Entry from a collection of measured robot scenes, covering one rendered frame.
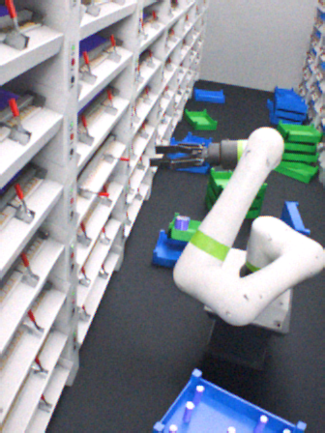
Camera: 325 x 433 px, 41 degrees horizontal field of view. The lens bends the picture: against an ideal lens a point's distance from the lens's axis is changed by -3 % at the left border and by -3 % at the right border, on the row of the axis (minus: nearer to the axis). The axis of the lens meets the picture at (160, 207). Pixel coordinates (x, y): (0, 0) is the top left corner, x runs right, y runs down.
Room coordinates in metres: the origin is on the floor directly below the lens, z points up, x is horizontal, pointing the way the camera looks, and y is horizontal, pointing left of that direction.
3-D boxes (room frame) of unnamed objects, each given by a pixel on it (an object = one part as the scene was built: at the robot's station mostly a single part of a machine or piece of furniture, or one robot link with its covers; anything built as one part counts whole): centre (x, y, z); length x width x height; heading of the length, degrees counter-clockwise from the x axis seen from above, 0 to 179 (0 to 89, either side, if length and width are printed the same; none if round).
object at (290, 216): (2.07, -0.76, 0.10); 0.30 x 0.08 x 0.20; 1
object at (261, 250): (1.29, -0.41, 0.53); 0.16 x 0.13 x 0.19; 48
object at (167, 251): (1.84, -0.15, 0.04); 0.30 x 0.20 x 0.08; 83
